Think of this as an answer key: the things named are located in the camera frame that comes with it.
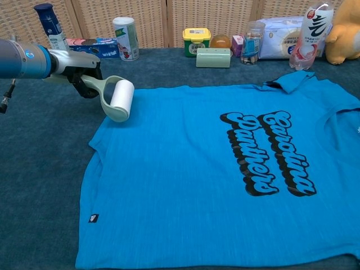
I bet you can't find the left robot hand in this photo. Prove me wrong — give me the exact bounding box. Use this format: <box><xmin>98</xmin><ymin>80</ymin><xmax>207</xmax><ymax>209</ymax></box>
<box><xmin>42</xmin><ymin>48</ymin><xmax>104</xmax><ymax>99</ymax></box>

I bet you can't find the green lint roller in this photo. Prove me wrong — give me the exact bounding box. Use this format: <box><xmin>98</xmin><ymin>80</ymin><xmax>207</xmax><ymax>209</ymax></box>
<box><xmin>80</xmin><ymin>74</ymin><xmax>135</xmax><ymax>123</ymax></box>

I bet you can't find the blue cookie box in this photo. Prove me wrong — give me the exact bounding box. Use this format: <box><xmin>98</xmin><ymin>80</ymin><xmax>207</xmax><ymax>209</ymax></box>
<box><xmin>66</xmin><ymin>38</ymin><xmax>121</xmax><ymax>60</ymax></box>

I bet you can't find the blue white bottle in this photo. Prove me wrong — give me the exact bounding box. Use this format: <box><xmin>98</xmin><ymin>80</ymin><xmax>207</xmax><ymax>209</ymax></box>
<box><xmin>33</xmin><ymin>3</ymin><xmax>70</xmax><ymax>52</ymax></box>

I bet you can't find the green white snack canister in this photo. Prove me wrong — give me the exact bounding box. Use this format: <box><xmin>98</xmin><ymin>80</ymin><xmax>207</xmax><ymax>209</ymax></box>
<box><xmin>112</xmin><ymin>16</ymin><xmax>140</xmax><ymax>62</ymax></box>

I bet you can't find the woven folding screen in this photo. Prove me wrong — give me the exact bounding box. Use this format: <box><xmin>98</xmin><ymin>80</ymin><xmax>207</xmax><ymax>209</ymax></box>
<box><xmin>0</xmin><ymin>0</ymin><xmax>360</xmax><ymax>55</ymax></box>

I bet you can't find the dark teal carpeted table surface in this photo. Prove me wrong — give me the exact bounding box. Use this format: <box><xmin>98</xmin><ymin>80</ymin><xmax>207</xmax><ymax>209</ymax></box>
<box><xmin>0</xmin><ymin>47</ymin><xmax>360</xmax><ymax>270</ymax></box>

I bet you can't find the yellow lidded green jar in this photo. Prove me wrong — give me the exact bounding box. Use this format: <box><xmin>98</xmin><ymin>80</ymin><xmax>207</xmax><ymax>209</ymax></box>
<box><xmin>182</xmin><ymin>28</ymin><xmax>212</xmax><ymax>58</ymax></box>

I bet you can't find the light green roller case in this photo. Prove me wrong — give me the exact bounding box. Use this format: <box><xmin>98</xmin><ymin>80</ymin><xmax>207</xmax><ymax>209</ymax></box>
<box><xmin>195</xmin><ymin>47</ymin><xmax>231</xmax><ymax>69</ymax></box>

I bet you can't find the amber round ball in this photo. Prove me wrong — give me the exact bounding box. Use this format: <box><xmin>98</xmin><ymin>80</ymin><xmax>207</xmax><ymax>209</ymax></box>
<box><xmin>209</xmin><ymin>34</ymin><xmax>232</xmax><ymax>49</ymax></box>

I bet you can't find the blue printed t-shirt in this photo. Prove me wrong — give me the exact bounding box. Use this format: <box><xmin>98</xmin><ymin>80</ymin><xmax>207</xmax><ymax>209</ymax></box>
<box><xmin>74</xmin><ymin>70</ymin><xmax>360</xmax><ymax>270</ymax></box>

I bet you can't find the purple pink small carton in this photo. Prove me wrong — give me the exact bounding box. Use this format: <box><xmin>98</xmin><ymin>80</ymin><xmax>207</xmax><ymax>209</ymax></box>
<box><xmin>231</xmin><ymin>35</ymin><xmax>245</xmax><ymax>58</ymax></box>

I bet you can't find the clear plastic jar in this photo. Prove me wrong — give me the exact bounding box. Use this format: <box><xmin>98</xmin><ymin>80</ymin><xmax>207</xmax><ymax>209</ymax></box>
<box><xmin>240</xmin><ymin>21</ymin><xmax>266</xmax><ymax>66</ymax></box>

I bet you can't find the white tissue pack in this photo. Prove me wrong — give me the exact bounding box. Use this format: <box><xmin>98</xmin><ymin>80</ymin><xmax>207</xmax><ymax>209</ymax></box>
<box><xmin>255</xmin><ymin>16</ymin><xmax>333</xmax><ymax>60</ymax></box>

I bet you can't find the clear pink drink bottle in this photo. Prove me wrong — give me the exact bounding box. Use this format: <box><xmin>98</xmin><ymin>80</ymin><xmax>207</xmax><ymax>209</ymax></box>
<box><xmin>289</xmin><ymin>1</ymin><xmax>335</xmax><ymax>71</ymax></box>

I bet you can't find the yellow plush toy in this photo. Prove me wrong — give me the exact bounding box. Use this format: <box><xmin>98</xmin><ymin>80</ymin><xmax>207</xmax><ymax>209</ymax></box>
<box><xmin>325</xmin><ymin>0</ymin><xmax>360</xmax><ymax>65</ymax></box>

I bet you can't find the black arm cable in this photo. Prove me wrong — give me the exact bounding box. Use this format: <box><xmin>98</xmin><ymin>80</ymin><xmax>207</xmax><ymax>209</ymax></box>
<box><xmin>0</xmin><ymin>78</ymin><xmax>16</xmax><ymax>115</ymax></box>

